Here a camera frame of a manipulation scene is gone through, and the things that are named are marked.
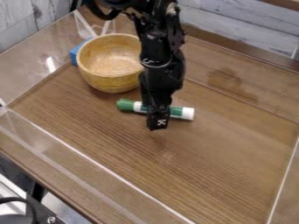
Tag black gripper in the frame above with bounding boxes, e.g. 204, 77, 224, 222
139, 51, 186, 131

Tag green Expo marker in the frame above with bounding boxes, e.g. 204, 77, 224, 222
116, 99, 195, 121

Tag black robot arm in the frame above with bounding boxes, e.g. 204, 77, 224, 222
86, 0, 186, 130

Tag brown wooden bowl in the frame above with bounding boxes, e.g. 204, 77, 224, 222
76, 33, 144, 94

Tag blue block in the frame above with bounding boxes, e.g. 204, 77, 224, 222
70, 38, 91, 67

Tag clear acrylic stand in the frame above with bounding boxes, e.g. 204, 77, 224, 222
74, 10, 116, 39

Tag black metal bracket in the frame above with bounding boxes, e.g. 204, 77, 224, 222
26, 201, 67, 224

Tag black cable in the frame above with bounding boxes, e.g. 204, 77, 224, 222
0, 196, 43, 224

